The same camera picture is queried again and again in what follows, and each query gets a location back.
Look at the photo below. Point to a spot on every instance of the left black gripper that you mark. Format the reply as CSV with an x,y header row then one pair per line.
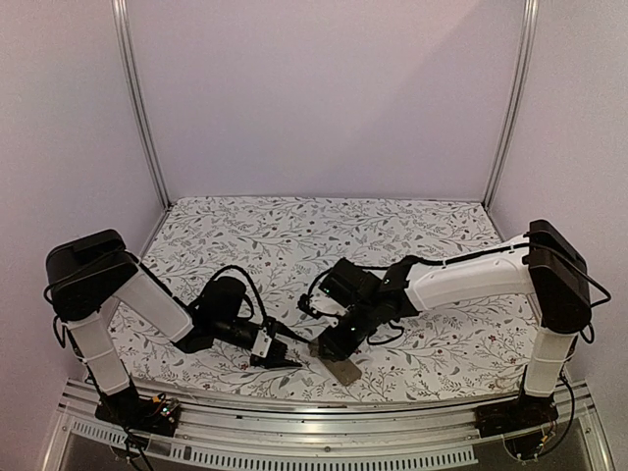
x,y
272,362

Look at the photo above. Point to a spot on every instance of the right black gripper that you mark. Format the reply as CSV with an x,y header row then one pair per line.
x,y
341,347

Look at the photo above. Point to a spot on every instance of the white remote control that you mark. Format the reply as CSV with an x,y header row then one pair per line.
x,y
344,371

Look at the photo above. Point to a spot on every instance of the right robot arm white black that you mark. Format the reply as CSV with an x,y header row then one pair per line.
x,y
541,265

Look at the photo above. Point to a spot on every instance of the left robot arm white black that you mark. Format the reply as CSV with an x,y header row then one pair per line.
x,y
86,273

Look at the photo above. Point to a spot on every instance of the floral patterned table mat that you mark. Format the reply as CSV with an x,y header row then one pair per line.
x,y
472,348

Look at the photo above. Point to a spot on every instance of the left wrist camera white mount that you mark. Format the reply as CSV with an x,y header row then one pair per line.
x,y
262,344

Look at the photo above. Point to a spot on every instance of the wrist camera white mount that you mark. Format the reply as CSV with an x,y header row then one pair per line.
x,y
321,308
262,344

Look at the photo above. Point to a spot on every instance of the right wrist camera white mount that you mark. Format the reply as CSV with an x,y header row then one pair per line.
x,y
321,308

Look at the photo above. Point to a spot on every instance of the front aluminium rail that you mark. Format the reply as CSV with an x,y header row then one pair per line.
x,y
222,431

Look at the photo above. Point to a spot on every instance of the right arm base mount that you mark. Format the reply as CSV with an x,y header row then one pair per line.
x,y
524,411

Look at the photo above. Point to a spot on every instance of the left aluminium frame post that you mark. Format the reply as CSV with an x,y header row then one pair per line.
x,y
122,25

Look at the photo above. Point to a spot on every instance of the aluminium frame post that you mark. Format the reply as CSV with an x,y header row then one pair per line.
x,y
521,70
122,25

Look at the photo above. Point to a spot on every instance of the right aluminium frame post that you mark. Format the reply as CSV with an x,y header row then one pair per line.
x,y
521,70

